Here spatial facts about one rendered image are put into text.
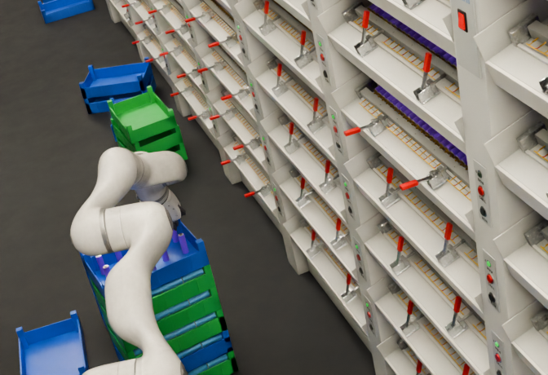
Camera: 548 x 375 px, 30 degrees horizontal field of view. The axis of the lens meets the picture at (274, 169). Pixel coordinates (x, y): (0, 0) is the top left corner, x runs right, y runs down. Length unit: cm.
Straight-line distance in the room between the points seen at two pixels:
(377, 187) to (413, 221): 18
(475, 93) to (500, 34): 12
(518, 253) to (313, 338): 144
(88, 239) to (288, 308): 115
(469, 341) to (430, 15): 76
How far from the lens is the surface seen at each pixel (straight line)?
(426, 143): 210
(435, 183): 202
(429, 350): 251
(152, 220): 227
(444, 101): 191
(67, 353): 341
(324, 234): 296
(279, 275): 345
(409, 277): 242
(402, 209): 231
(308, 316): 326
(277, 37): 279
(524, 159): 171
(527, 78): 156
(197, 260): 286
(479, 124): 172
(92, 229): 230
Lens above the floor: 203
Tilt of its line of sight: 30 degrees down
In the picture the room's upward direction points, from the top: 12 degrees counter-clockwise
